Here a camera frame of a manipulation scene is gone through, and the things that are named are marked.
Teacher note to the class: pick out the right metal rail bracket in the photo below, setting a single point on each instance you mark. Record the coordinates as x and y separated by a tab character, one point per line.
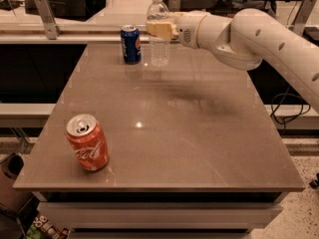
302	16

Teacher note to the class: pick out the clear plastic water bottle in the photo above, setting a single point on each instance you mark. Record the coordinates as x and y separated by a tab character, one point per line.
159	47

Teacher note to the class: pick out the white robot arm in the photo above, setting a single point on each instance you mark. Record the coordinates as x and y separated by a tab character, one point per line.
244	41

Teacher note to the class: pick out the white drawer under table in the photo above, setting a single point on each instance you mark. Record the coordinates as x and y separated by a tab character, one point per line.
81	215

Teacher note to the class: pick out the green snack package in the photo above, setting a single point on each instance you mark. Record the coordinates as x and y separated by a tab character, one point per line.
43	228

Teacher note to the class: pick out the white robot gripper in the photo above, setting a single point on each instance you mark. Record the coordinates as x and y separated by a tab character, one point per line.
186	30

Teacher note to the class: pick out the left metal rail bracket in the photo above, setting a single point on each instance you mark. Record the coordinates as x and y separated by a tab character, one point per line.
51	28

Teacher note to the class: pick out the blue pepsi can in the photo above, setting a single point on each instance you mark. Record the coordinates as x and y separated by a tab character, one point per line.
131	45

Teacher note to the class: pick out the red coca-cola can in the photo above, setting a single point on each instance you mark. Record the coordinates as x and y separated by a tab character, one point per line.
87	139

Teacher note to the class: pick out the metal rail bracket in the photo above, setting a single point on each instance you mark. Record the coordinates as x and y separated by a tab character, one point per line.
51	28
302	16
173	5

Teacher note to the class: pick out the middle metal rail bracket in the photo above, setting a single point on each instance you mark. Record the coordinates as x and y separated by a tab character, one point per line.
173	5

